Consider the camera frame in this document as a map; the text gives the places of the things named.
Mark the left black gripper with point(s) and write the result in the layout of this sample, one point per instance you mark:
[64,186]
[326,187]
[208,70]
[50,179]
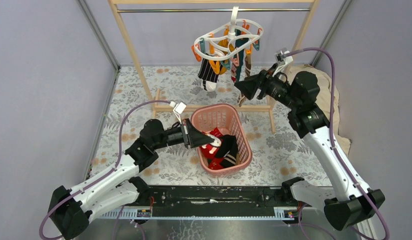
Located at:
[191,137]

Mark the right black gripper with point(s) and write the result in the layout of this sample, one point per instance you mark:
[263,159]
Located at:
[249,86]

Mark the red santa sock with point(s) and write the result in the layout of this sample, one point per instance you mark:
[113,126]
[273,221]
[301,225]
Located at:
[209,151]

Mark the red snowflake sock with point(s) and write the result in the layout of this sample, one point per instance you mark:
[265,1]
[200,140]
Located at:
[216,133]

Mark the white clip sock hanger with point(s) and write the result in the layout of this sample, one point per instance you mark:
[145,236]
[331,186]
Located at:
[209,41]

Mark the brown white striped sock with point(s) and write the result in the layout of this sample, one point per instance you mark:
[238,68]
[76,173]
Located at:
[247,64]

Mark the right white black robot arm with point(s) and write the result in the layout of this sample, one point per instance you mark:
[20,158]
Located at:
[351,199]

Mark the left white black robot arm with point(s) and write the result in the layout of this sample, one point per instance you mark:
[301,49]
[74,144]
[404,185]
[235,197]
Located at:
[72,210]

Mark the pink plastic laundry basket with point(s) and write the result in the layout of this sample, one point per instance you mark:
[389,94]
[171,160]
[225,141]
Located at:
[226,118]

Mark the black white striped sock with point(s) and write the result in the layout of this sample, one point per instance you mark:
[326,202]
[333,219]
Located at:
[208,77]

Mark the teal sock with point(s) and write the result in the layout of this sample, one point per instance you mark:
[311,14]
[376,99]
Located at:
[236,69]

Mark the mustard yellow sock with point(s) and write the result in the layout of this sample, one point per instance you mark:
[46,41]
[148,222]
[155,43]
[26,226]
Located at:
[224,43]

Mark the wooden clothes rack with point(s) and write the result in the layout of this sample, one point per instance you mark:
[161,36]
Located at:
[215,65]

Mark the orange clothes peg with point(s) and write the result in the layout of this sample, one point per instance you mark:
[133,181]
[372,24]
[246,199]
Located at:
[194,48]

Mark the floral patterned floor mat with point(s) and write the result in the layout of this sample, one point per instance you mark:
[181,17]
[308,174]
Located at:
[277,156]

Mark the beige cloth pile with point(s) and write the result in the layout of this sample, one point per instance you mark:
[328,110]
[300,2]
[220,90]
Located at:
[324,100]

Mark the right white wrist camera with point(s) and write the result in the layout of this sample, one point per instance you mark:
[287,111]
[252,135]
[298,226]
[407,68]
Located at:
[282,61]

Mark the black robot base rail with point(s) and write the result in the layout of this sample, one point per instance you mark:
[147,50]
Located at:
[215,202]

